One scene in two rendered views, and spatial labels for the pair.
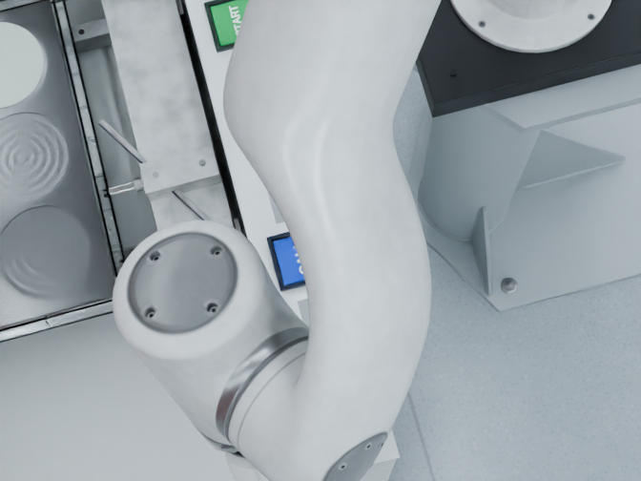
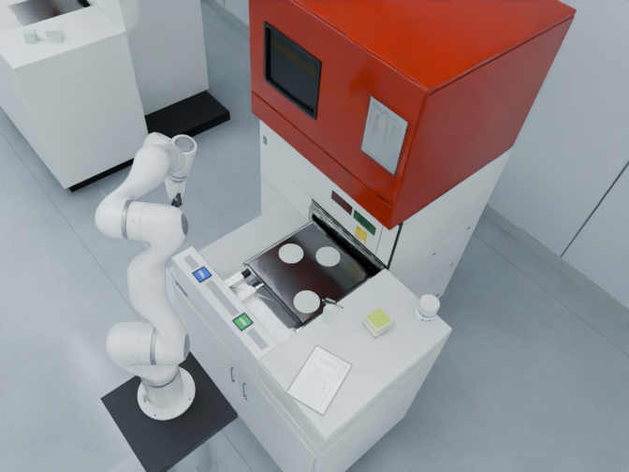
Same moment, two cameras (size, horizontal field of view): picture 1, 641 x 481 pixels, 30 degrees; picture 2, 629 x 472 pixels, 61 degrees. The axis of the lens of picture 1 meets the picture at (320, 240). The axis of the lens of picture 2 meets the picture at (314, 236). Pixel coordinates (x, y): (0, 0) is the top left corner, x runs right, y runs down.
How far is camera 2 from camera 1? 157 cm
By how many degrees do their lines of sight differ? 52
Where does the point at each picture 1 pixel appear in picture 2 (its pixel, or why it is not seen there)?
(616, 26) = (134, 386)
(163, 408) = (230, 258)
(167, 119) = (256, 309)
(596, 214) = not seen: outside the picture
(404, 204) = not seen: hidden behind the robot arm
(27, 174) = (284, 280)
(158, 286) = (187, 142)
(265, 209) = (215, 281)
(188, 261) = (184, 146)
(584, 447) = not seen: hidden behind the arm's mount
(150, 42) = (270, 326)
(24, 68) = (299, 303)
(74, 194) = (270, 280)
